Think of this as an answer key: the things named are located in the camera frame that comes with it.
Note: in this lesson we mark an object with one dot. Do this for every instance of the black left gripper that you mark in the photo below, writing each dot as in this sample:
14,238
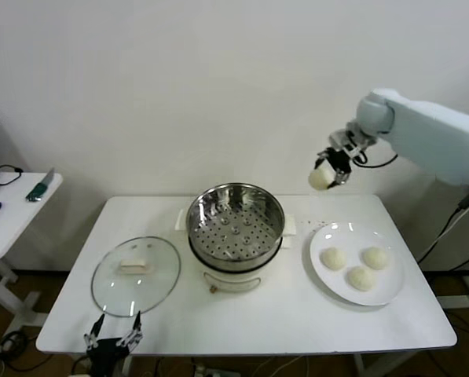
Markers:
106,351

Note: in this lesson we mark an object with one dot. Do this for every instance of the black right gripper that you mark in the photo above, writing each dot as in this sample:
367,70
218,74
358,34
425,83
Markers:
340,161

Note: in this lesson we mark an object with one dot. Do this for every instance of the white steamed baozi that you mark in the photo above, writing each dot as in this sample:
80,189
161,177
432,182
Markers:
360,278
374,258
319,178
333,259

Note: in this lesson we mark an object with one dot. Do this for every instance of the glass pot lid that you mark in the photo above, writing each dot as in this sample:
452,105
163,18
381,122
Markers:
134,267

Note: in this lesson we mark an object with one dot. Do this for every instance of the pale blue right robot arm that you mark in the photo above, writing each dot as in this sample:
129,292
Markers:
426,133

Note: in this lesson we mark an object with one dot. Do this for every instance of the perforated stainless steel steamer basket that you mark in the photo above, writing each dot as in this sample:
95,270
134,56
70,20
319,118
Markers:
234,235

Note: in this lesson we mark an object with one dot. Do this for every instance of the white floor power strip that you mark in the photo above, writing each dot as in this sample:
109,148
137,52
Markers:
208,371

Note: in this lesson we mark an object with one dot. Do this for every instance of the white round plate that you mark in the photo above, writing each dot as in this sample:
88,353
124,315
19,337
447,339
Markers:
336,286

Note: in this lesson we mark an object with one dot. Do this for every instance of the white electric cooker base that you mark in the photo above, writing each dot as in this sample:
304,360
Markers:
234,282

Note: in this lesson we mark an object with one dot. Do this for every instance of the white side table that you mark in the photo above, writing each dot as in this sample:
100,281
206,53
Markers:
18,220

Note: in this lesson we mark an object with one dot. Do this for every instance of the white shelf table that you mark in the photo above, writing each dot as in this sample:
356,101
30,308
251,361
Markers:
466,292

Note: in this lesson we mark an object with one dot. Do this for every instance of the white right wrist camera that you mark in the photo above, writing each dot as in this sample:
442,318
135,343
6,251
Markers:
338,137

